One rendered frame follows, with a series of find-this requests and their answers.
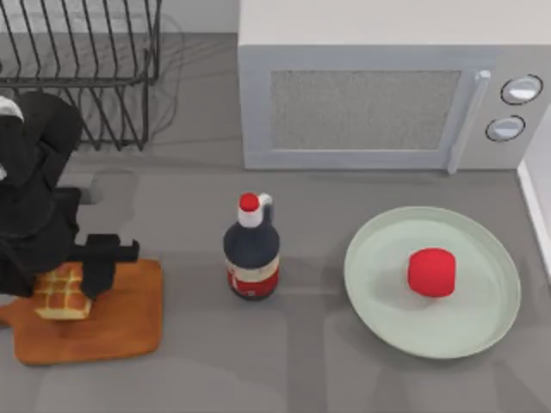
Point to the golden scored bread loaf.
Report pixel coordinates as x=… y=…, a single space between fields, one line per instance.
x=64 y=297

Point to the brown wooden cutting board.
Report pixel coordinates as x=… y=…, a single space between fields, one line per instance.
x=107 y=327

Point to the dark bottle with red cap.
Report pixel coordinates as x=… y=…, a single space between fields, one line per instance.
x=251 y=254

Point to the pale green round plate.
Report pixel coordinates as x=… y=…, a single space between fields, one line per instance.
x=379 y=292

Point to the microwave door with window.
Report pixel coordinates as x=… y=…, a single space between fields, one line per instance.
x=366 y=109

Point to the red apple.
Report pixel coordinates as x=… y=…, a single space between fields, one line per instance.
x=431 y=273

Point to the pale grey microwave oven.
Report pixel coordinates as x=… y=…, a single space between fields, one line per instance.
x=366 y=26

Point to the small round microwave knob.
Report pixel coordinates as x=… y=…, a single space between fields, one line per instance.
x=504 y=128

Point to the large round microwave knob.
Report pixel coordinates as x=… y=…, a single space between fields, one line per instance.
x=521 y=89

